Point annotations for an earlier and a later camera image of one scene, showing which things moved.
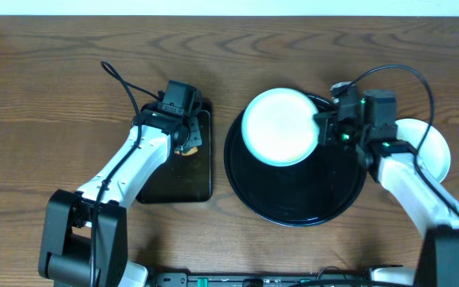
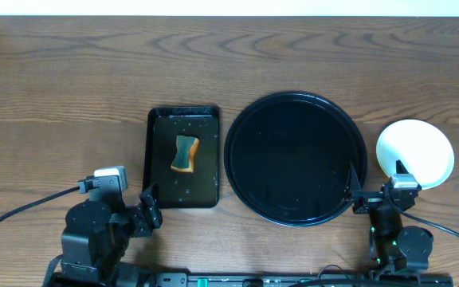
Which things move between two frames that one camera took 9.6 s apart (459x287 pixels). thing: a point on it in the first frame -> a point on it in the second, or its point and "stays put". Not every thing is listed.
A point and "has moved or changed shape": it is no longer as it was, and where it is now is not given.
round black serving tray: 310,192 stays put
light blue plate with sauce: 278,127 -> 424,151
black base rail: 249,280 stays put
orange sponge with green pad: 190,151 has moved or changed shape
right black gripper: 327,127 -> 370,199
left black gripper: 190,126 -> 153,206
